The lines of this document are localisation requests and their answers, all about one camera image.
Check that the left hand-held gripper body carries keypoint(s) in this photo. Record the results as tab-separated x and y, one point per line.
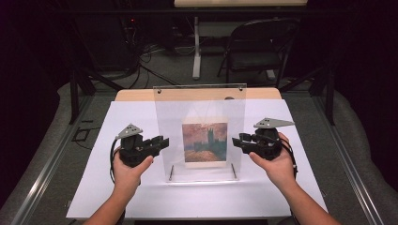
134	153

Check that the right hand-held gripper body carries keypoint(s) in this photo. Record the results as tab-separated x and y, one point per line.
266	145

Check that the clear acrylic photo frame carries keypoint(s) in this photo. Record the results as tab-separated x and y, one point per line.
170	125

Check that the person's left hand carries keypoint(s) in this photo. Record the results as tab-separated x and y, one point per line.
126	176

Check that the person's right hand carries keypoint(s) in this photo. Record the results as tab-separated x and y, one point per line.
278	168

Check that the landscape painting print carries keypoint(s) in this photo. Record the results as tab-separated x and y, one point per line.
205	142

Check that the white table board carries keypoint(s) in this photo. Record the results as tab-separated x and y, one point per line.
103	175

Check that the dark round table grommet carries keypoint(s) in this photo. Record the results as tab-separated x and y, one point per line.
229	98

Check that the wooden table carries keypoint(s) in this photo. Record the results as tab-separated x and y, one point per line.
134	94

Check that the black folding chair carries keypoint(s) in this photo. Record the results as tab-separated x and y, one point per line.
250	61

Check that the black metal stand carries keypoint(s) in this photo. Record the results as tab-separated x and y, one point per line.
329	93
74	93

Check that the white desk leg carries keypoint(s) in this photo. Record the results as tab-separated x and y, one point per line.
196	56

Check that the black horizontal bar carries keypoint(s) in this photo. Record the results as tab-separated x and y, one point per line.
125	11

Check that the light wooden desk top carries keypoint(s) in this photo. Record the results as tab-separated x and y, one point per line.
241	3

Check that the aluminium floor rail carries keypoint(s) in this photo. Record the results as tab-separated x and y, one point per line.
47	175
350	175

